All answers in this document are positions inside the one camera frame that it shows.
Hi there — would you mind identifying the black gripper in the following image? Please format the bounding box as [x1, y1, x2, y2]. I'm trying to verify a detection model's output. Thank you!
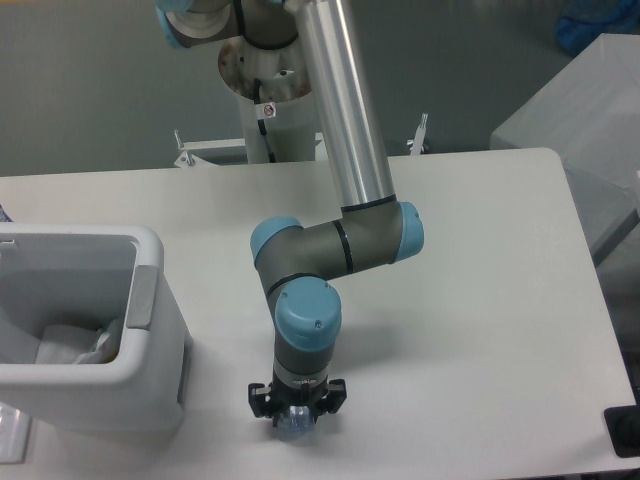
[248, 379, 346, 428]

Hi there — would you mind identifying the clear plastic water bottle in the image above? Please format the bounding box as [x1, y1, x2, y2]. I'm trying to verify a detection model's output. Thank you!
[276, 406, 316, 442]

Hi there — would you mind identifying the clear plastic wrapper trash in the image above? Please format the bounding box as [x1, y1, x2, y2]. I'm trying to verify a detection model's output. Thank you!
[35, 318, 124, 365]

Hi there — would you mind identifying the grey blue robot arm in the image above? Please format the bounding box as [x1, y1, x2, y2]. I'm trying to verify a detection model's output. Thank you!
[155, 1, 424, 432]

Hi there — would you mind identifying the white plastic trash can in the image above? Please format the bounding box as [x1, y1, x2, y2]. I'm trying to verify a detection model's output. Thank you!
[1, 223, 192, 431]

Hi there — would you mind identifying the silver right clamp bolt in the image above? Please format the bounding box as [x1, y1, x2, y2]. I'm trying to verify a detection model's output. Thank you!
[406, 112, 430, 156]

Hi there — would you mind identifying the black device at table edge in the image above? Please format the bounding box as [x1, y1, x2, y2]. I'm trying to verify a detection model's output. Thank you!
[604, 405, 639, 458]

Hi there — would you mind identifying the blue object at left edge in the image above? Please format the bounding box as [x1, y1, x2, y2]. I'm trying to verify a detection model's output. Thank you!
[0, 206, 12, 222]

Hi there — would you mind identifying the grey covered side table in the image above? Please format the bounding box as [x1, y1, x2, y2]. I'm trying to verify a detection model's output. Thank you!
[490, 34, 639, 264]

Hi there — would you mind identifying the blue plastic bag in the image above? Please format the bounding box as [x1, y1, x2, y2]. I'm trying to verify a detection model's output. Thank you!
[554, 0, 639, 57]

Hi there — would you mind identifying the white left mounting bracket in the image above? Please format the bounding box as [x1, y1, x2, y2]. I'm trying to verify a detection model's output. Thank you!
[174, 129, 248, 168]

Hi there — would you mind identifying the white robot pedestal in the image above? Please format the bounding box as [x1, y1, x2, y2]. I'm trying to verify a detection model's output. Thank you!
[218, 37, 319, 164]

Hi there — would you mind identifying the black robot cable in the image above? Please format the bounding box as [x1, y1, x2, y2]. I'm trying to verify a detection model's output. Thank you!
[252, 78, 278, 163]

